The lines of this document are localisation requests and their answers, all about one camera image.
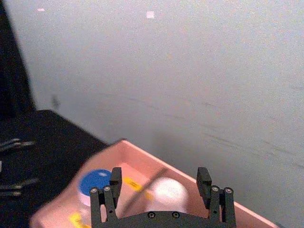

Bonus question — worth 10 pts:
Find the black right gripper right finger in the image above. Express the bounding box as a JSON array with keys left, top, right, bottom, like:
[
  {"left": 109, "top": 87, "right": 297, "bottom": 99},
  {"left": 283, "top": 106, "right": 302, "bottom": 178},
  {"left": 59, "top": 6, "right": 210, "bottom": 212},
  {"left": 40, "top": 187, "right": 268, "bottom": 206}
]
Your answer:
[{"left": 196, "top": 167, "right": 237, "bottom": 225}]

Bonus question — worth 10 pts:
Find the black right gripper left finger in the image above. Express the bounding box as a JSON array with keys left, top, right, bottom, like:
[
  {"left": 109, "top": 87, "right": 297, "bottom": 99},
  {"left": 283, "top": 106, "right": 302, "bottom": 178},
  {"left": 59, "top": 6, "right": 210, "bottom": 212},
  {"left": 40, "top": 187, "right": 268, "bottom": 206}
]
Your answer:
[{"left": 89, "top": 167, "right": 123, "bottom": 228}]

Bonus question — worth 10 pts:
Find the tape roll with blue face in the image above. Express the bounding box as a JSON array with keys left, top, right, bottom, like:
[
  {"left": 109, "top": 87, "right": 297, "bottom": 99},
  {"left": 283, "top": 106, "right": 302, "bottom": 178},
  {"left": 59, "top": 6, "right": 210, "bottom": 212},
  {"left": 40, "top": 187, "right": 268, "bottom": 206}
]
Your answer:
[{"left": 77, "top": 169, "right": 114, "bottom": 205}]

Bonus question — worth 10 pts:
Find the roll of white tape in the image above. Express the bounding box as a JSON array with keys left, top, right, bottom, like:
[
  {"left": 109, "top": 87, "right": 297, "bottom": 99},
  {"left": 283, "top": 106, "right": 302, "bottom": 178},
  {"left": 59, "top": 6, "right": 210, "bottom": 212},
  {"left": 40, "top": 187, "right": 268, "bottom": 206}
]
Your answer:
[{"left": 152, "top": 178, "right": 190, "bottom": 214}]

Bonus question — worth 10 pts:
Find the shallow brown cardboard tray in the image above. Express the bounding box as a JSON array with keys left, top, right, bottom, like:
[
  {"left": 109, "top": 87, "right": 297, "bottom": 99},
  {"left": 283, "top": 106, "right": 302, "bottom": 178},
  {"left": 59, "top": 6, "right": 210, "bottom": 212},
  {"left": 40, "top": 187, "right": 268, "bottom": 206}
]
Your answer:
[{"left": 29, "top": 139, "right": 281, "bottom": 228}]

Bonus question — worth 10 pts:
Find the black table cloth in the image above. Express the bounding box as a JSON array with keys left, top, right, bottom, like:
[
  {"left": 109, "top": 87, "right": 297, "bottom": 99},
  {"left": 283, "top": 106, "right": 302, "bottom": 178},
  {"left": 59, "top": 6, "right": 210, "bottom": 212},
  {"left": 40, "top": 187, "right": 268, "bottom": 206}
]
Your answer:
[{"left": 0, "top": 109, "right": 108, "bottom": 228}]

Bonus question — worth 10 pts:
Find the black rack with steel bars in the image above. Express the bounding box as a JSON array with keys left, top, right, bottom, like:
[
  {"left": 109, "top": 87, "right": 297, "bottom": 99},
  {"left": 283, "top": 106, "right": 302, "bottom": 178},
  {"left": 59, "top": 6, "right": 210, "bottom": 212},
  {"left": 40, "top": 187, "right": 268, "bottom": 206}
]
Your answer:
[{"left": 0, "top": 0, "right": 40, "bottom": 199}]

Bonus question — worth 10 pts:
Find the plain pale wall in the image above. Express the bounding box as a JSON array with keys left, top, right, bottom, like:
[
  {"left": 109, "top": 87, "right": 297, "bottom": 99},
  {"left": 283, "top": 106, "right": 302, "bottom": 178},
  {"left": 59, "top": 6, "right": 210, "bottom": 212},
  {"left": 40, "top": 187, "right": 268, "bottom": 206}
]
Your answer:
[{"left": 4, "top": 0, "right": 304, "bottom": 228}]

